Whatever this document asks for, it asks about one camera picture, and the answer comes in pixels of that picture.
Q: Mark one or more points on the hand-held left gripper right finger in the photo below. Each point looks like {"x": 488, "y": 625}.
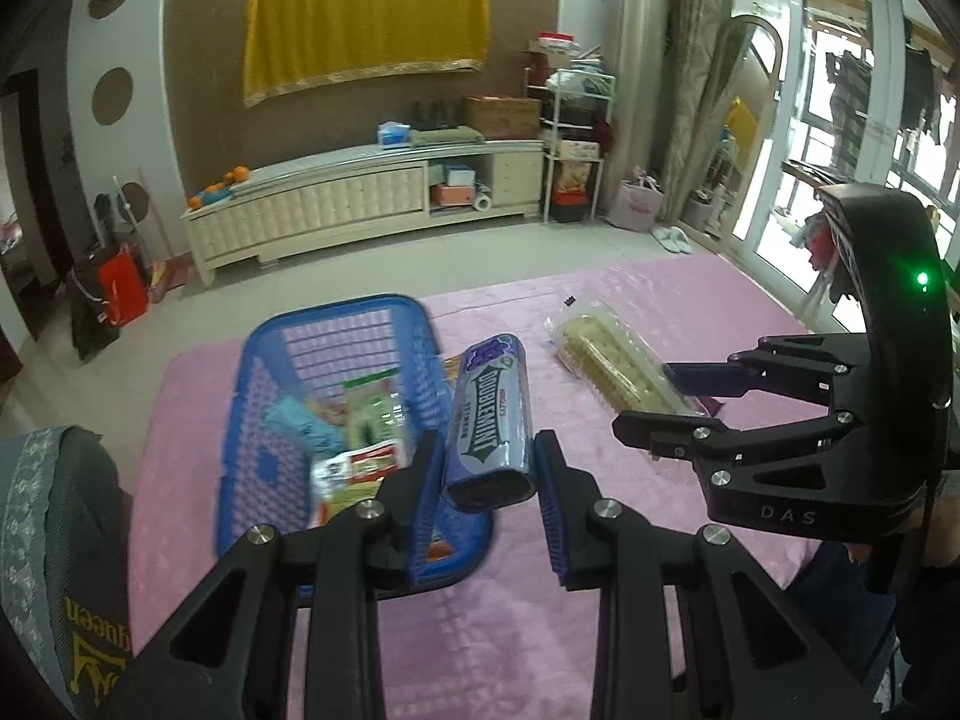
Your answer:
{"x": 551, "y": 510}

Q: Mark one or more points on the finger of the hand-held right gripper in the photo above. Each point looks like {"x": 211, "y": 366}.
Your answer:
{"x": 660, "y": 431}
{"x": 705, "y": 376}

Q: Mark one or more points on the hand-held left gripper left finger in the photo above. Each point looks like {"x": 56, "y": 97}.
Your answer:
{"x": 420, "y": 510}

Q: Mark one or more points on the red and white snack packet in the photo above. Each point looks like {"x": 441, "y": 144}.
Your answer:
{"x": 360, "y": 465}

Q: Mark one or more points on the cracker packet with green edge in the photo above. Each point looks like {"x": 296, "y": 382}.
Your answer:
{"x": 600, "y": 352}

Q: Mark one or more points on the blue chewing gum pack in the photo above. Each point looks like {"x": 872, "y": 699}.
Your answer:
{"x": 487, "y": 427}

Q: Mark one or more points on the cracker packet with green label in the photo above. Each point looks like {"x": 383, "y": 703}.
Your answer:
{"x": 371, "y": 409}

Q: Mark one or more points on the blue plastic basket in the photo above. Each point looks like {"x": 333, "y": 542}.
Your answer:
{"x": 337, "y": 313}

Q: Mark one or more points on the white slipper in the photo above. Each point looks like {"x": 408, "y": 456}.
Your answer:
{"x": 681, "y": 240}
{"x": 661, "y": 237}

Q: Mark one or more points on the light blue snack packet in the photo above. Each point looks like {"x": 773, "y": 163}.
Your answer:
{"x": 304, "y": 424}

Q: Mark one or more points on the pink blanket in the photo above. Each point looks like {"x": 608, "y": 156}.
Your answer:
{"x": 525, "y": 652}

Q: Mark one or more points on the clothes drying rack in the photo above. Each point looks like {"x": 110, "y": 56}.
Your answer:
{"x": 814, "y": 232}

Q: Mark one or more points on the pink shopping bag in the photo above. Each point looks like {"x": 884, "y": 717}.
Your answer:
{"x": 636, "y": 206}

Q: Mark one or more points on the orange printed snack box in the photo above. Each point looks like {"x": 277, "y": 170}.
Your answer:
{"x": 579, "y": 178}

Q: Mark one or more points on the arched standing mirror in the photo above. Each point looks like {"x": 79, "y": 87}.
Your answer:
{"x": 742, "y": 127}

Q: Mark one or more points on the person's jeans leg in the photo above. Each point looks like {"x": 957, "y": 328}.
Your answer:
{"x": 832, "y": 615}

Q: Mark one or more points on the white metal rack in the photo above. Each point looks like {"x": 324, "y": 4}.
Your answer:
{"x": 547, "y": 157}

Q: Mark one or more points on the paper towel roll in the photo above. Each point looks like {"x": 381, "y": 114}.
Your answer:
{"x": 483, "y": 201}

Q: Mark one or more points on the patterned curtain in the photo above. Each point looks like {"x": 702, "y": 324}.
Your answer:
{"x": 694, "y": 75}

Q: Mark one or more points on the orange flat box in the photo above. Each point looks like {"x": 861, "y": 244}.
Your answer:
{"x": 452, "y": 195}

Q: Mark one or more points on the cream tv cabinet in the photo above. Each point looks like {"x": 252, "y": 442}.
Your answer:
{"x": 322, "y": 202}

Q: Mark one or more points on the brown cardboard box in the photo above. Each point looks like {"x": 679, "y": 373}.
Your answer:
{"x": 502, "y": 116}

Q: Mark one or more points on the silver standing air conditioner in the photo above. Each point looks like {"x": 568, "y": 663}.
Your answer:
{"x": 637, "y": 52}

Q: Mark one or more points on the green folded cloth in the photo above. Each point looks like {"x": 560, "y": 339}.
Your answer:
{"x": 448, "y": 137}

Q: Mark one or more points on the grey printed cushion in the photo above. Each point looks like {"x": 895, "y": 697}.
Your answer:
{"x": 52, "y": 540}

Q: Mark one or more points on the red bag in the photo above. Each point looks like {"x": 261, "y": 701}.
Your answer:
{"x": 124, "y": 289}

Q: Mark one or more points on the blue tissue box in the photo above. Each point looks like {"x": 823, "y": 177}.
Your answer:
{"x": 394, "y": 135}

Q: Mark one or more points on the black bag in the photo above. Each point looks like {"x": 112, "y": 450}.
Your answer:
{"x": 90, "y": 315}

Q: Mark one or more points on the yellow hanging cloth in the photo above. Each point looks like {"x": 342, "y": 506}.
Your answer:
{"x": 360, "y": 30}

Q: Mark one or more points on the round brown wall decor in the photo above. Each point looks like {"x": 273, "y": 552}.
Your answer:
{"x": 112, "y": 94}
{"x": 136, "y": 202}

